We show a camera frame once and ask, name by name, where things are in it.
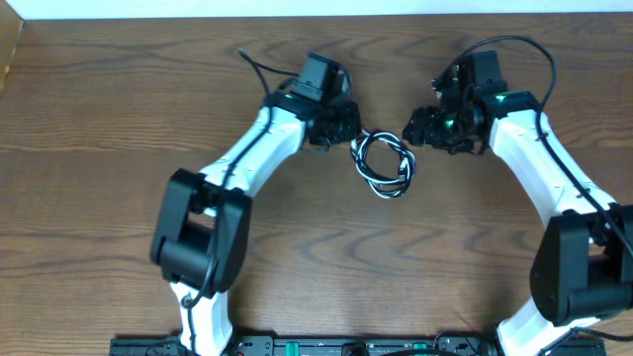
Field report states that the black USB cable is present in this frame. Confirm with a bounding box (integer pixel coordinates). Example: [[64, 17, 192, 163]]
[[351, 129, 417, 199]]

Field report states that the white USB cable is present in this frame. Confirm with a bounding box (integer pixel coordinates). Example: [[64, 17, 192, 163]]
[[349, 130, 415, 200]]

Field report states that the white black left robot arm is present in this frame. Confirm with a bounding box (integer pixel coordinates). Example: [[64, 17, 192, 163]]
[[149, 92, 361, 355]]

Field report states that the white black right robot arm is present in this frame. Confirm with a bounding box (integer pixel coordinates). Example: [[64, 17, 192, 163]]
[[404, 74, 632, 355]]

